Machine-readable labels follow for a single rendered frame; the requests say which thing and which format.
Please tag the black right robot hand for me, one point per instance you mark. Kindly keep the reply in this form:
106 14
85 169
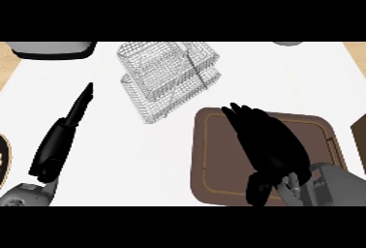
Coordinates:
269 145

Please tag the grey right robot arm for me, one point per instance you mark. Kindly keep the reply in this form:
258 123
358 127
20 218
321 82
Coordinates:
320 185

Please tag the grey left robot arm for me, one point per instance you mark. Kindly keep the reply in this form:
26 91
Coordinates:
26 194

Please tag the brown tray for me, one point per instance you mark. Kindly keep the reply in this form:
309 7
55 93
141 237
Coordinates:
219 161

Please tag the small grey object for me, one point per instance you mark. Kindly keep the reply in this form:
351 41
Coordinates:
289 43

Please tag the grey and black appliance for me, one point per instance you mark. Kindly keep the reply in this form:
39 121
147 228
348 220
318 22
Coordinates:
51 49

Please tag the black round object tan rim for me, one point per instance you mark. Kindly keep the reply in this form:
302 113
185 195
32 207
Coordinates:
4 160

